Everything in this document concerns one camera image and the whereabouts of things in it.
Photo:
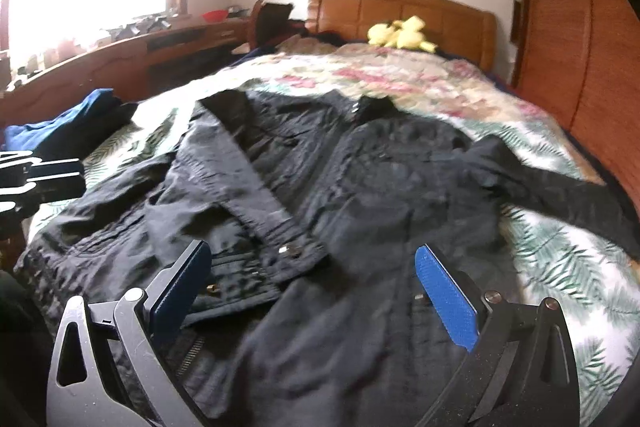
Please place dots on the blue garment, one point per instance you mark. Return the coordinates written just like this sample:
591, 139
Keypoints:
55, 119

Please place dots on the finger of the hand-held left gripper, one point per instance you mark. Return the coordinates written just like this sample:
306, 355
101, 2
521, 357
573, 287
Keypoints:
62, 189
60, 168

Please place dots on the red bowl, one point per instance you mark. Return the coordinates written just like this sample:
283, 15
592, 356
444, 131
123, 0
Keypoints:
215, 14

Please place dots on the wooden chair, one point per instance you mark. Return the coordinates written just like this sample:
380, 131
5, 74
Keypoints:
270, 22

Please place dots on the wooden headboard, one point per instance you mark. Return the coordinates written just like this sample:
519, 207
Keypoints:
350, 9

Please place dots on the leaf print blanket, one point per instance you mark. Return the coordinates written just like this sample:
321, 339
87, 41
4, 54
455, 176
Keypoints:
550, 257

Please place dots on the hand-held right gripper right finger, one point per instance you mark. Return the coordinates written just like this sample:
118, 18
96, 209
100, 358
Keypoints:
446, 302

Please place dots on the yellow plush toy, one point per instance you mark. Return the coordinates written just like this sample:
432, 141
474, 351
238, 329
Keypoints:
400, 33

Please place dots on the black jacket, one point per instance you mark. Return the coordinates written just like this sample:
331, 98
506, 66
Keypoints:
375, 187

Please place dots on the wooden wardrobe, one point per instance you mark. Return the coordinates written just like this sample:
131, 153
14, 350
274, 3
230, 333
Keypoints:
575, 32

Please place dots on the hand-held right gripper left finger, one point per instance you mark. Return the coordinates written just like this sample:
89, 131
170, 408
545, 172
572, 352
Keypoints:
181, 287

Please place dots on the floral quilt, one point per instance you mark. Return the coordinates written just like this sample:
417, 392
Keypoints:
380, 77

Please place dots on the dark cloth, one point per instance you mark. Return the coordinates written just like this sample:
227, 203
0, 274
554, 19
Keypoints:
312, 38

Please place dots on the long wooden desk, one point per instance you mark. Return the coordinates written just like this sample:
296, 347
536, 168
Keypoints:
100, 67

